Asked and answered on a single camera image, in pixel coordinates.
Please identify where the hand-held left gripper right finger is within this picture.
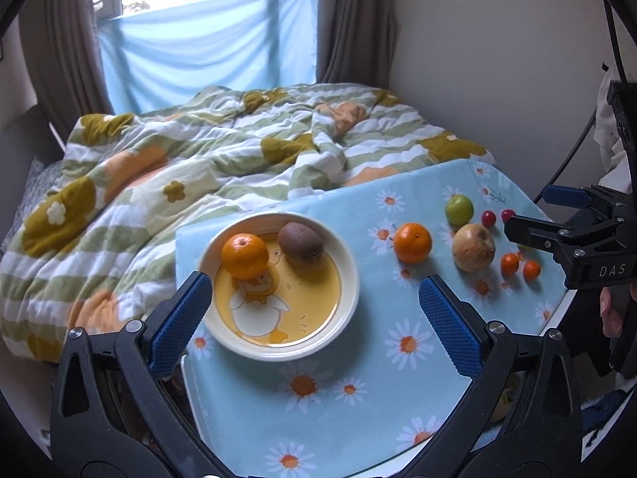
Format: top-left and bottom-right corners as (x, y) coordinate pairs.
(403, 274), (585, 478)

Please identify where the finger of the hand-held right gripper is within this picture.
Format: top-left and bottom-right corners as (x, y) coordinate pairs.
(504, 213), (626, 261)
(542, 184), (628, 222)

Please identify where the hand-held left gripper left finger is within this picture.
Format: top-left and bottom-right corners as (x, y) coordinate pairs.
(50, 271), (225, 478)

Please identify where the green apple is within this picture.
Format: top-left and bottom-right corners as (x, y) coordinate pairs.
(444, 194), (474, 226)

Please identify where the orange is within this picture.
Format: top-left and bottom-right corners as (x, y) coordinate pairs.
(220, 233), (270, 280)
(394, 222), (433, 264)

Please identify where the yellow duck bowl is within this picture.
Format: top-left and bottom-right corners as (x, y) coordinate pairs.
(199, 212), (360, 360)

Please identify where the person's right hand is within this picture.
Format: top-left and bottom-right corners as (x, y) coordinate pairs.
(600, 289), (624, 340)

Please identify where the white plastic bag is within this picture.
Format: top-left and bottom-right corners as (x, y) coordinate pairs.
(594, 92), (637, 190)

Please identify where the blue daisy tablecloth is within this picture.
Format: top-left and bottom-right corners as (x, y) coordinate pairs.
(176, 158), (571, 471)

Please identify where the brown kiwi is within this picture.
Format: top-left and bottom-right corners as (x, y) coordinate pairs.
(277, 221), (324, 266)

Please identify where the fluffy white blue rug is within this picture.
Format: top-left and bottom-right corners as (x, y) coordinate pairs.
(580, 386), (630, 451)

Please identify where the green striped flower blanket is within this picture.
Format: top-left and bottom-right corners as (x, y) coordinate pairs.
(0, 84), (496, 369)

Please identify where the grey patterned bedsheet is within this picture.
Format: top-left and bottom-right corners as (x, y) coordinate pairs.
(7, 158), (65, 242)

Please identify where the white bedside board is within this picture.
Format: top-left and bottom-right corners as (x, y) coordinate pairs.
(0, 104), (66, 172)

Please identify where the brown curtain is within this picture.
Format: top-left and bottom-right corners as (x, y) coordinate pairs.
(17, 0), (116, 143)
(313, 0), (401, 91)

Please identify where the light blue window cloth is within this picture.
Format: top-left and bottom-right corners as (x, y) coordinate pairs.
(97, 0), (319, 115)

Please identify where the black cable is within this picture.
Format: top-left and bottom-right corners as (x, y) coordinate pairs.
(530, 0), (630, 205)

